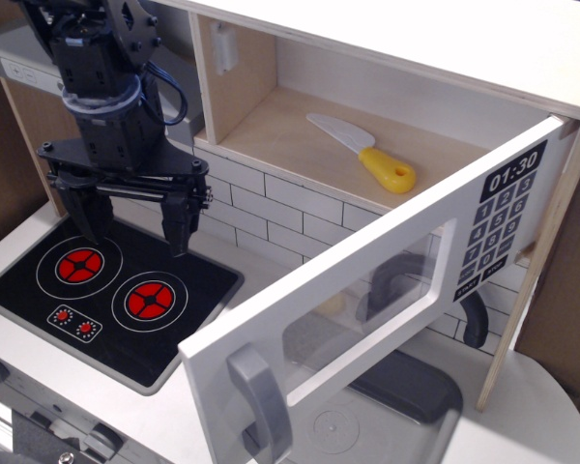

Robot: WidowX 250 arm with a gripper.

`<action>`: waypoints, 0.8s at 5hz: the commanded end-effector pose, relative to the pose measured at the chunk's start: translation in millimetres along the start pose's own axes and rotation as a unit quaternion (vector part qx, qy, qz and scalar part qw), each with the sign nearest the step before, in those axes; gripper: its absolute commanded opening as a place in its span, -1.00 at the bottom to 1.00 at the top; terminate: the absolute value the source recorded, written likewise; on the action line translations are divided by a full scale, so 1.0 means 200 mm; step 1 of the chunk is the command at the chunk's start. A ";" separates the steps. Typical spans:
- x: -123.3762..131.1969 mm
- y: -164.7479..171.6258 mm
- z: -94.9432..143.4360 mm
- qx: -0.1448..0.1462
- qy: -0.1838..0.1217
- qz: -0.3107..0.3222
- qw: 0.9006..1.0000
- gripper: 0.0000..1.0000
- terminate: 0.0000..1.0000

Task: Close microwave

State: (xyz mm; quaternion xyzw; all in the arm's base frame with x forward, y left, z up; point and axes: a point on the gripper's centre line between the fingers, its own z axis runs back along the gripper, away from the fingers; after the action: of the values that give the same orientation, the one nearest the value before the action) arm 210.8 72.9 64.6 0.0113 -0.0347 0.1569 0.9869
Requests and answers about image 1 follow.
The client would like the black toy stovetop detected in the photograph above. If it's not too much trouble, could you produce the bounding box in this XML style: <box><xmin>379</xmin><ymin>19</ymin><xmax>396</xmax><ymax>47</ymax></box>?
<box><xmin>0</xmin><ymin>218</ymin><xmax>244</xmax><ymax>395</ymax></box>

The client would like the white microwave door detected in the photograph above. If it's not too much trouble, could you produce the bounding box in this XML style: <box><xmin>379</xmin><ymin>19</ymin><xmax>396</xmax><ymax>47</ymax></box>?
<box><xmin>180</xmin><ymin>116</ymin><xmax>575</xmax><ymax>463</ymax></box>

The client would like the grey range hood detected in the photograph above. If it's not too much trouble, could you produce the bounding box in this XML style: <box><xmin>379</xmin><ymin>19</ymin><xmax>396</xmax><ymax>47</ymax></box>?
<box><xmin>0</xmin><ymin>19</ymin><xmax>205</xmax><ymax>146</ymax></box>

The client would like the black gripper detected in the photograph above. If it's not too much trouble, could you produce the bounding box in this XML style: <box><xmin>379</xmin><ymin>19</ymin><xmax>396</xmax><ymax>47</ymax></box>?
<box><xmin>37</xmin><ymin>103</ymin><xmax>212</xmax><ymax>257</ymax></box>

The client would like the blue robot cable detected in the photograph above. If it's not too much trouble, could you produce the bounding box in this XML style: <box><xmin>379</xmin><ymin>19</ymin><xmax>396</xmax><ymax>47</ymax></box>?
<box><xmin>142</xmin><ymin>60</ymin><xmax>189</xmax><ymax>127</ymax></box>

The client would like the yellow toy potato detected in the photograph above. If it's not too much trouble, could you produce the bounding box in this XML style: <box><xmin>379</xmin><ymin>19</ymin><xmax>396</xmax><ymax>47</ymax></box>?
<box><xmin>315</xmin><ymin>292</ymin><xmax>347</xmax><ymax>319</ymax></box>

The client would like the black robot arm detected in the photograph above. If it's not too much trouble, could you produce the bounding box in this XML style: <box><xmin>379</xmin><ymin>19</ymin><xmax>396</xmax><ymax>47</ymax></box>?
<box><xmin>18</xmin><ymin>1</ymin><xmax>211</xmax><ymax>256</ymax></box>

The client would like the grey toy sink basin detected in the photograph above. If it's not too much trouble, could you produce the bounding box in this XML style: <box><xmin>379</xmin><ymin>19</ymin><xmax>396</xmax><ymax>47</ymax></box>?
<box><xmin>241</xmin><ymin>347</ymin><xmax>464</xmax><ymax>464</ymax></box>

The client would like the dark grey toy faucet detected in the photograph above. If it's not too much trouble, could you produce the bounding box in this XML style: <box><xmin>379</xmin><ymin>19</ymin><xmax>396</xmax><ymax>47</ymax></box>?
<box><xmin>356</xmin><ymin>253</ymin><xmax>489</xmax><ymax>348</ymax></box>

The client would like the white wooden microwave cabinet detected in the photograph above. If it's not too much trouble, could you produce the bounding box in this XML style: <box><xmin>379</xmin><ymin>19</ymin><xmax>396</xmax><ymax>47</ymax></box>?
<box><xmin>154</xmin><ymin>0</ymin><xmax>580</xmax><ymax>412</ymax></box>

